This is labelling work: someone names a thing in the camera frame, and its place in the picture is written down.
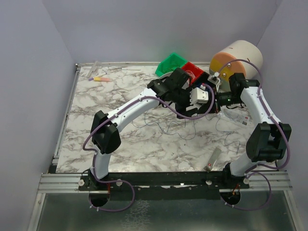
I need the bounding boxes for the white coiled cable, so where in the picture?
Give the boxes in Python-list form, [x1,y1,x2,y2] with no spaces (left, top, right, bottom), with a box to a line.
[185,69,198,81]

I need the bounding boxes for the red plastic bin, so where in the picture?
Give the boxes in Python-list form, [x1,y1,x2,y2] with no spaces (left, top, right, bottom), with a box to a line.
[182,62,204,85]

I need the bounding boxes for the pink yellow marker pen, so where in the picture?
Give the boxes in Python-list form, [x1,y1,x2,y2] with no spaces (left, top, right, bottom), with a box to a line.
[88,77,112,82]

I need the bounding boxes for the black plastic bin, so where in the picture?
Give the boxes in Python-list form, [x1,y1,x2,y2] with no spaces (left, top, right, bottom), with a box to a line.
[190,72,220,114]

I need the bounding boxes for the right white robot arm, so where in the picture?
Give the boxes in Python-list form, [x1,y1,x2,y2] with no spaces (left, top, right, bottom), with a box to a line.
[216,73,292,176]

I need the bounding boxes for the clear protractor packet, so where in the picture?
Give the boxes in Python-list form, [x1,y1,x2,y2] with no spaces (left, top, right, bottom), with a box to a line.
[223,109,252,128]

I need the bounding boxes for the green plastic bin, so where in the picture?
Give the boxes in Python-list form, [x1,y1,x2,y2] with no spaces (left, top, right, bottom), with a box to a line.
[155,52,188,77]

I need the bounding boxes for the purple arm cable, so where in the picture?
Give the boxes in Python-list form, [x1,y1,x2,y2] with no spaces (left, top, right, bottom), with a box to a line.
[214,59,291,211]
[83,83,215,212]

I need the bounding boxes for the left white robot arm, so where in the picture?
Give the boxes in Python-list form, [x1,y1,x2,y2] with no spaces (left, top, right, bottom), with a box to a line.
[86,68,193,180]

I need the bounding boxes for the large beige cylinder drum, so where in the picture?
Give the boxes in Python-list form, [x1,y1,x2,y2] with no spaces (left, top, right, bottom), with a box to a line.
[209,40,263,91]

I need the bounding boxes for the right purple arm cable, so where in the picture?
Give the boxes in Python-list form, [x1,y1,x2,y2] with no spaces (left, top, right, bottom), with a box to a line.
[214,59,291,211]

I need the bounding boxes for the black mounting base bar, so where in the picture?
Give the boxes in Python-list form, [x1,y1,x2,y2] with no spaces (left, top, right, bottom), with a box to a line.
[78,168,249,201]

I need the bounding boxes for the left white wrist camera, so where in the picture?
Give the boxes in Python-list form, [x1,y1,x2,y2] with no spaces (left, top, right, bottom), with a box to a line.
[190,84,209,106]

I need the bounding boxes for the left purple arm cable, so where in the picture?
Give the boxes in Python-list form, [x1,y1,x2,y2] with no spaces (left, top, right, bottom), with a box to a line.
[83,83,215,212]

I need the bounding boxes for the blue cable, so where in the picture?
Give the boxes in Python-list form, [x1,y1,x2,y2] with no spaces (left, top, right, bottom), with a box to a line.
[132,110,241,154]

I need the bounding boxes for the clear plastic tube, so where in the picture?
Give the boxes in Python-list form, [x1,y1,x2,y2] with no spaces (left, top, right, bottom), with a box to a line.
[87,61,98,78]

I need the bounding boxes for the grey plastic cable spool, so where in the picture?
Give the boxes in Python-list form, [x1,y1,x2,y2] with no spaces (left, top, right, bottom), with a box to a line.
[159,71,173,79]

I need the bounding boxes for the small grey staples box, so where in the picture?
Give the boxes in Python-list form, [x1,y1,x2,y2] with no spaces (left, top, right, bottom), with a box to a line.
[204,147,221,172]

